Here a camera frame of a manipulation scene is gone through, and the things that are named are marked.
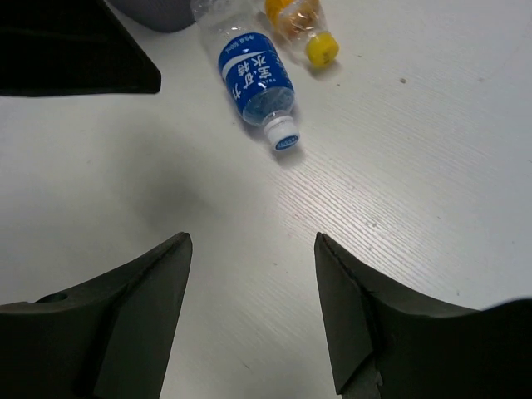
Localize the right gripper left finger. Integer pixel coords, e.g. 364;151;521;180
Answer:
1;233;192;398

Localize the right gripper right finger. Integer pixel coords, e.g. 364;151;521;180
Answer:
314;234;531;398

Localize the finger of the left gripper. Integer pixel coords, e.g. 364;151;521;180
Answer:
1;1;161;97

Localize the clear bottle blue label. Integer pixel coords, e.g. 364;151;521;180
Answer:
190;0;300;151

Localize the clear bottle orange cap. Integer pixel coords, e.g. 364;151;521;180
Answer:
263;0;340;70

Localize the grey mesh waste bin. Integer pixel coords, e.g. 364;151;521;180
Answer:
108;0;195;33

